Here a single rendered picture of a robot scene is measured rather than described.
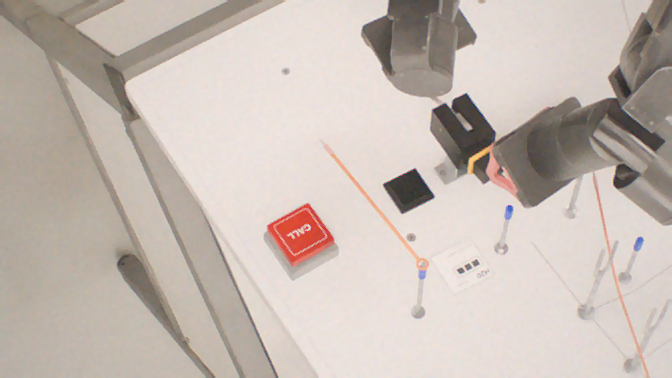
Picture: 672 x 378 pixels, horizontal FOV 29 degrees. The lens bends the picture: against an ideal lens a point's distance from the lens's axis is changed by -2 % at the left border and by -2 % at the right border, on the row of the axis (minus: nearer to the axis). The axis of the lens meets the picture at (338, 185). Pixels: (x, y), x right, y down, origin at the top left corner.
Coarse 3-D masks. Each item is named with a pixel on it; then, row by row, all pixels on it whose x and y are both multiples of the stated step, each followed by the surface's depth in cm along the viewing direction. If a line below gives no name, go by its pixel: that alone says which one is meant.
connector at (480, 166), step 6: (486, 144) 132; (474, 150) 132; (480, 150) 132; (468, 156) 132; (486, 156) 132; (468, 162) 133; (474, 162) 131; (480, 162) 131; (486, 162) 131; (474, 168) 132; (480, 168) 131; (486, 168) 131; (474, 174) 133; (480, 174) 131; (486, 174) 131; (480, 180) 132; (486, 180) 132
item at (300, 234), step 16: (304, 208) 134; (272, 224) 133; (288, 224) 133; (304, 224) 133; (320, 224) 133; (288, 240) 132; (304, 240) 132; (320, 240) 132; (288, 256) 131; (304, 256) 131
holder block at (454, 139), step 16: (464, 96) 134; (432, 112) 133; (448, 112) 133; (464, 112) 133; (480, 112) 133; (432, 128) 135; (448, 128) 132; (464, 128) 132; (480, 128) 132; (448, 144) 133; (464, 144) 131; (480, 144) 132
